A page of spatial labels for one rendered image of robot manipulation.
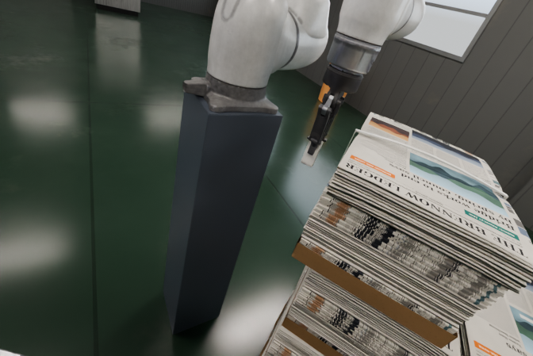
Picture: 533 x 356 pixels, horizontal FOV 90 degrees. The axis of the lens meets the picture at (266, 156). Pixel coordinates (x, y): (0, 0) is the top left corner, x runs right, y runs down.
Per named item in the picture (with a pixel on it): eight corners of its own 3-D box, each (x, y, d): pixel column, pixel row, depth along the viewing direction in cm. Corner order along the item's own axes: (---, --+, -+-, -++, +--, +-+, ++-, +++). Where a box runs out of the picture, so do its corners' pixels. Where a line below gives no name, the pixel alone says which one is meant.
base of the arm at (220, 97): (174, 80, 70) (176, 58, 67) (249, 86, 81) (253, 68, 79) (193, 112, 57) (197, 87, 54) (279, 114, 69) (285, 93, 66)
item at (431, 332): (314, 212, 66) (320, 199, 63) (436, 280, 58) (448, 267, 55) (289, 256, 53) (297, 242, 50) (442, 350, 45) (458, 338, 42)
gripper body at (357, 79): (360, 78, 50) (340, 122, 54) (367, 72, 56) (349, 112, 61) (324, 63, 52) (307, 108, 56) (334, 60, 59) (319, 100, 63)
